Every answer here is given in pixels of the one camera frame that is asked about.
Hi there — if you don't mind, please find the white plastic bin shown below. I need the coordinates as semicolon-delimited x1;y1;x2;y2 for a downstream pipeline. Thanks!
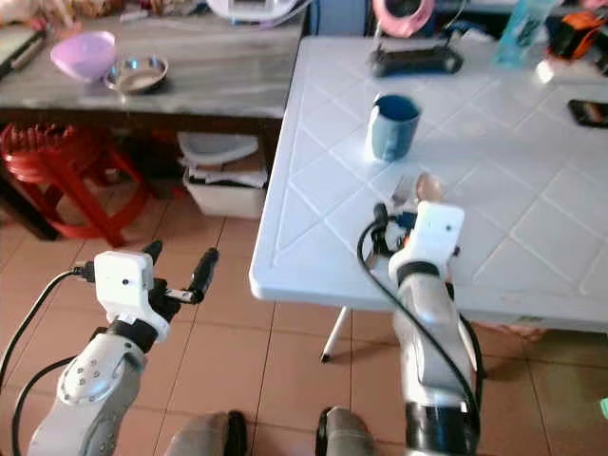
177;131;273;221

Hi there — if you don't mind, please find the blue cup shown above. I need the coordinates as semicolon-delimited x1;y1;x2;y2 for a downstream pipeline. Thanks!
368;92;425;163

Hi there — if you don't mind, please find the white metal table leg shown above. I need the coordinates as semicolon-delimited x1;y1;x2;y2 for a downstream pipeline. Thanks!
319;305;353;365

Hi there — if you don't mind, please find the grey left robot foot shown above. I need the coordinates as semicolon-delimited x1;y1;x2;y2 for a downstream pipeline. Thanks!
165;410;249;456

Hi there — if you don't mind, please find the grey robot foot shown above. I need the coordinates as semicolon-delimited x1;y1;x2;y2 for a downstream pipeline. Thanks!
314;406;382;456
165;410;249;456

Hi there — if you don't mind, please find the red plastic stool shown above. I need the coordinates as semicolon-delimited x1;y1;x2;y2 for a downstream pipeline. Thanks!
0;123;145;250

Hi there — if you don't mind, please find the black oblong case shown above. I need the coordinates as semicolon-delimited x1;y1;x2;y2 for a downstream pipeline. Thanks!
370;44;466;80

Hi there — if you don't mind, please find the small steel bowl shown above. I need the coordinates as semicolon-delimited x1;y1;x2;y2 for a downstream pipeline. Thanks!
104;55;171;95

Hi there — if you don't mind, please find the pink round object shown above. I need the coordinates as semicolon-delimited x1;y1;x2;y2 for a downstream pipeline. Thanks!
370;0;437;40

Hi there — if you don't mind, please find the purple plastic bowl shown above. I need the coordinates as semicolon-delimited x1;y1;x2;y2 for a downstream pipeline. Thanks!
49;29;118;84

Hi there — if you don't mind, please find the grey right robot foot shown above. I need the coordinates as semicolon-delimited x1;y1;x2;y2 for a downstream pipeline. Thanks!
314;406;382;456

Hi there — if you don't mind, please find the black phone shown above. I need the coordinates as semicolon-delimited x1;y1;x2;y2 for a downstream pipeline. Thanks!
567;99;608;130

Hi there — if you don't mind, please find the teal transparent bottle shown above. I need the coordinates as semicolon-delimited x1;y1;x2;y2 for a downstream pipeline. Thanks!
495;0;558;68

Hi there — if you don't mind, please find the white appliance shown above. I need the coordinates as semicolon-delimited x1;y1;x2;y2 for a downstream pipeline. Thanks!
206;0;311;26

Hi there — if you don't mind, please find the orange and black device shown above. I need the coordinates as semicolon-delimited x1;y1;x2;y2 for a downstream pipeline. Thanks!
545;9;608;61

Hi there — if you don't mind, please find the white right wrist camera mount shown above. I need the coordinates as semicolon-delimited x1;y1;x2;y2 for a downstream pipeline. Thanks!
389;201;466;278

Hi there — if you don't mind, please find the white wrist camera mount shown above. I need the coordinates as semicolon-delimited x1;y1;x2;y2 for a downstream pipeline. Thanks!
93;250;168;333
389;201;466;278

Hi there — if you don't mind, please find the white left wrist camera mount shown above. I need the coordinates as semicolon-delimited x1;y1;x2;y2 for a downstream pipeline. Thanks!
93;250;168;333

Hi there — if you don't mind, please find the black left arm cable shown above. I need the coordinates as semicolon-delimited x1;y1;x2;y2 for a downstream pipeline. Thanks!
0;264;98;456

